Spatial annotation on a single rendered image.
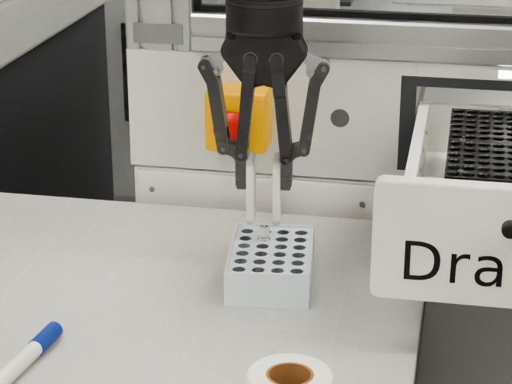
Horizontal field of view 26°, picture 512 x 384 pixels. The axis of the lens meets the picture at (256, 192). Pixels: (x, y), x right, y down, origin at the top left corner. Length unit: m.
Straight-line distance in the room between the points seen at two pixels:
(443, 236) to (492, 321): 0.43
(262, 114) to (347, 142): 0.11
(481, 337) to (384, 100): 0.32
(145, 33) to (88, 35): 0.95
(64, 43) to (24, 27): 0.24
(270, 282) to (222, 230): 0.20
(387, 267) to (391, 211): 0.05
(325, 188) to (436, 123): 0.15
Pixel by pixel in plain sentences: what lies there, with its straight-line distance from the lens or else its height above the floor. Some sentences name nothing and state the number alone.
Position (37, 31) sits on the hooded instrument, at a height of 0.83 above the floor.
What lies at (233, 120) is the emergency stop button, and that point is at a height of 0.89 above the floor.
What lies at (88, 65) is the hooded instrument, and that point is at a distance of 2.26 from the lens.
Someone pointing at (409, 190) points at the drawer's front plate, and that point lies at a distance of 0.95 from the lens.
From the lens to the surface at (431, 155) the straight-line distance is 1.30.
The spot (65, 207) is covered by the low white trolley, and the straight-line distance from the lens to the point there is 1.35.
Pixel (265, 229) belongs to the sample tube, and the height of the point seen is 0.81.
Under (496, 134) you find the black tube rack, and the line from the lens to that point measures 1.19.
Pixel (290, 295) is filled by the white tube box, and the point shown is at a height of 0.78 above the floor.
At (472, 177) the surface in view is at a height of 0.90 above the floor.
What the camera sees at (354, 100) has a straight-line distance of 1.28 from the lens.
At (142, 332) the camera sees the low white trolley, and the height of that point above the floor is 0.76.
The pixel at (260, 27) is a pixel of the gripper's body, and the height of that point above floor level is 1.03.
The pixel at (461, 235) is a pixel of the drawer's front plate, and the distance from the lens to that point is 0.96.
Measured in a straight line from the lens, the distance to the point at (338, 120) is 1.29.
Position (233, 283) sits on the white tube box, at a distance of 1.08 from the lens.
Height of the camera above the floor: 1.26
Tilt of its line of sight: 21 degrees down
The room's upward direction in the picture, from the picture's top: straight up
